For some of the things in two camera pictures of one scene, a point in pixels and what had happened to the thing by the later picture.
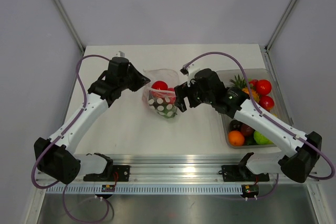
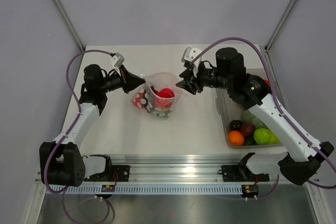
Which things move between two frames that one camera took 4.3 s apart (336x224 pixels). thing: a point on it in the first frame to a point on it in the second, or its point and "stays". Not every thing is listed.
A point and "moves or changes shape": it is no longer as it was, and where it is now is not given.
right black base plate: x=241 y=173 stays
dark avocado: x=235 y=125 stays
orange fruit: x=235 y=138 stays
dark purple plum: x=247 y=130 stays
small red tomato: x=170 y=93 to x=164 y=103
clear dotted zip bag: x=158 y=95 moves or changes shape
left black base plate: x=111 y=173 stays
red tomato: x=159 y=84 to x=166 y=93
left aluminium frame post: x=63 y=11 stays
